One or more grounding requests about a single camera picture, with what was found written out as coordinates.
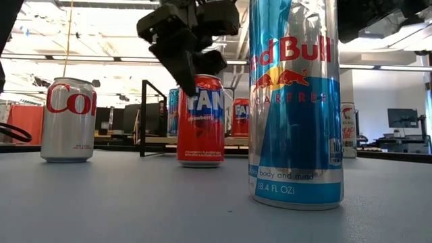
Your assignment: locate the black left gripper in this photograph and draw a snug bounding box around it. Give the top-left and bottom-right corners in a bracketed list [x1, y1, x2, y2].
[136, 0, 241, 98]

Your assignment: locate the blue silver Red Bull can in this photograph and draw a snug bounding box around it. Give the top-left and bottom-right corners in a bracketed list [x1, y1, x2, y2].
[167, 88, 180, 137]
[248, 0, 345, 211]

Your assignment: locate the red Fanta strawberry can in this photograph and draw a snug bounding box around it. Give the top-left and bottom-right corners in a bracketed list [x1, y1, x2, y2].
[176, 74, 226, 169]
[231, 97, 250, 138]

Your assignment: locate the silver Diet Coke can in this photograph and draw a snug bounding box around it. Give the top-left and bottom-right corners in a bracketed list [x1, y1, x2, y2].
[40, 76, 98, 163]

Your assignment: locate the dark computer monitor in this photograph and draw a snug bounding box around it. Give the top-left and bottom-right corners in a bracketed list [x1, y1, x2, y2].
[387, 107, 419, 129]
[123, 103, 162, 135]

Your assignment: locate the long ceiling light bar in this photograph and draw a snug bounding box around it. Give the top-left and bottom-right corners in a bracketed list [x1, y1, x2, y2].
[1, 53, 250, 68]
[339, 63, 432, 72]

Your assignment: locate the blue-grey table mat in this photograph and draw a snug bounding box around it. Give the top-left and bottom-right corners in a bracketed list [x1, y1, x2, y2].
[0, 150, 432, 243]

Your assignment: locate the white Celsius can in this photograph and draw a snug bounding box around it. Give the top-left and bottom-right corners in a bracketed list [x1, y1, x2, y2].
[340, 102, 358, 159]

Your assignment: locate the orange-red partition panel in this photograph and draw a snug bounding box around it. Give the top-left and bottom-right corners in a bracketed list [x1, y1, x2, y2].
[6, 104, 45, 145]

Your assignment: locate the black metal shelf side frame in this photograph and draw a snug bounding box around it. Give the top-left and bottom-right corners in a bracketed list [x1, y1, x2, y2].
[140, 79, 169, 158]

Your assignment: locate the yellow cable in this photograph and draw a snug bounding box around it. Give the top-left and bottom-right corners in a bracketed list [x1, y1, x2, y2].
[62, 0, 74, 78]

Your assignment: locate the black cable loop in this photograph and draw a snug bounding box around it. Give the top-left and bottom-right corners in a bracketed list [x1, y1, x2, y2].
[0, 122, 33, 143]

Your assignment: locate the black metal table frame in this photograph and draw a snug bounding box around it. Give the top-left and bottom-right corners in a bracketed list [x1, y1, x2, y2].
[0, 143, 432, 165]

